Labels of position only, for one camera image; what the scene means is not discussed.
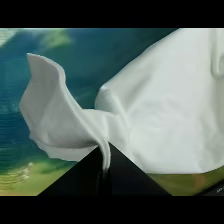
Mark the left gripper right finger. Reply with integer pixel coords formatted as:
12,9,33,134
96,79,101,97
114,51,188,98
107,143,172,197

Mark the white shirt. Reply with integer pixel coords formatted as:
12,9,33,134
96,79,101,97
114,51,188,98
18,28,224,175

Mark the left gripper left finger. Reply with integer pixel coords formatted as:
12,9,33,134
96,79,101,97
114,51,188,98
38,146,104,197

